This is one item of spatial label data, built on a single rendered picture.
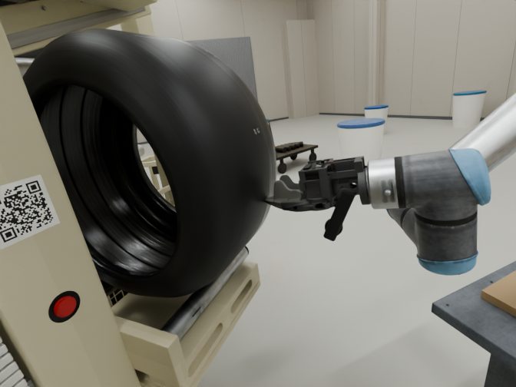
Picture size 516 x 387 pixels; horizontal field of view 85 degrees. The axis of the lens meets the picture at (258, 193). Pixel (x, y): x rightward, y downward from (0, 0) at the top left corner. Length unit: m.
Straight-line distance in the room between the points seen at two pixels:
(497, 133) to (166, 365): 0.74
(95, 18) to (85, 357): 0.92
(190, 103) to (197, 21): 11.69
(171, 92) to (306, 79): 12.50
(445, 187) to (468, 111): 7.24
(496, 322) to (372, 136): 3.12
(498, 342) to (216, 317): 0.78
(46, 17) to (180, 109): 0.63
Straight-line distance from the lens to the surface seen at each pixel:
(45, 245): 0.50
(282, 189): 0.56
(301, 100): 12.78
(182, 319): 0.64
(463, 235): 0.56
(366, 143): 3.99
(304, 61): 12.93
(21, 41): 0.98
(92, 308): 0.57
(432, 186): 0.50
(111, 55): 0.54
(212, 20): 12.28
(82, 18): 1.10
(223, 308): 0.71
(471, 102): 7.70
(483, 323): 1.13
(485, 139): 0.70
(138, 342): 0.60
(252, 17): 12.81
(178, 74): 0.50
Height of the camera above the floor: 1.33
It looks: 20 degrees down
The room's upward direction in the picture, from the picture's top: 8 degrees counter-clockwise
